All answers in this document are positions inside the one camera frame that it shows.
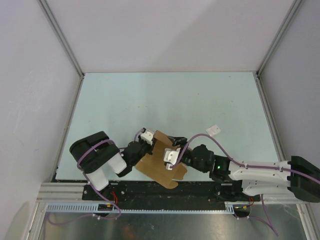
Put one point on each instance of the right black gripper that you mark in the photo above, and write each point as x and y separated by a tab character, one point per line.
178	141

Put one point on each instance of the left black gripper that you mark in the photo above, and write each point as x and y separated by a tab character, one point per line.
151	147

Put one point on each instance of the brown cardboard box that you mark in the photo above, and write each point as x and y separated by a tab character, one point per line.
153	166

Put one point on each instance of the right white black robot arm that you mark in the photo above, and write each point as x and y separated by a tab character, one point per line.
296	177

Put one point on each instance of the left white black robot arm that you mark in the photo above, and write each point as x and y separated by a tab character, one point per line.
95	151

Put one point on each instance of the small white paper scrap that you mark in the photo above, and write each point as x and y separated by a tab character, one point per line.
213	130

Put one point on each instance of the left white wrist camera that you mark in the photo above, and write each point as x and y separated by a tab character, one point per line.
148	136

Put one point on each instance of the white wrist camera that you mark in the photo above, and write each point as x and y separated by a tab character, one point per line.
170	157
148	136

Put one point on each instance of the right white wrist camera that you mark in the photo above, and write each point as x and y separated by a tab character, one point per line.
170	157

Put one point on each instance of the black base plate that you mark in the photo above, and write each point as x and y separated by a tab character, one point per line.
189	195

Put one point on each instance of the perforated cable duct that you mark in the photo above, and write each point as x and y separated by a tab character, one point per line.
104	208

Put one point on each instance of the aluminium frame rail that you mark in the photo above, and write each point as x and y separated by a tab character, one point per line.
73	191

